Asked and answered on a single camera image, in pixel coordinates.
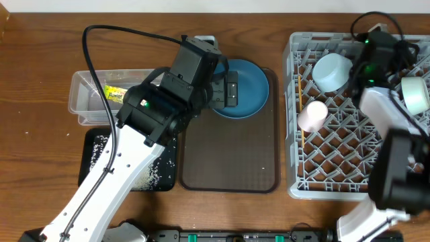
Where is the dark blue plate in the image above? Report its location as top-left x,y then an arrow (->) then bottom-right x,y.
214,59 -> 269,119

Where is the wooden chopstick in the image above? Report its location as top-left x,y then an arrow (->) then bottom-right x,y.
298,75 -> 305,151

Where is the pink cup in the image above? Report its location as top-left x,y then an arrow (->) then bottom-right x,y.
297,101 -> 329,132

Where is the light blue bowl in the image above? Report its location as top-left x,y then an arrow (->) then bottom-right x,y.
312,53 -> 353,93

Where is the yellow green snack wrapper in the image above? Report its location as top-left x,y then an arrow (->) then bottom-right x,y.
103,85 -> 127,104

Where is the mint green bowl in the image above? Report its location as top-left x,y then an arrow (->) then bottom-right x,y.
400,77 -> 429,115

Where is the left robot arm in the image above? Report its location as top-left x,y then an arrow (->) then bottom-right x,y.
20,68 -> 193,242

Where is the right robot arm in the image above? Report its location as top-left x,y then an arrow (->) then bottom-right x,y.
336,31 -> 429,241

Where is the grey dishwasher rack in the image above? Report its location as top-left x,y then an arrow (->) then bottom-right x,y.
283,32 -> 429,201

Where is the brown serving tray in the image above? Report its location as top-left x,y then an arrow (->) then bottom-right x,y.
179,69 -> 280,194

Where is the black tray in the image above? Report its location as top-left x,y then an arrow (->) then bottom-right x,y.
77,127 -> 178,192

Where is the spilled white rice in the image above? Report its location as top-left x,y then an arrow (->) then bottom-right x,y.
89,134 -> 177,190

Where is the clear plastic bin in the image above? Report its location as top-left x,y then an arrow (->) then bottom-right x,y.
69,69 -> 153,126

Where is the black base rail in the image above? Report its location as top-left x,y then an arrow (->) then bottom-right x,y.
150,229 -> 404,242

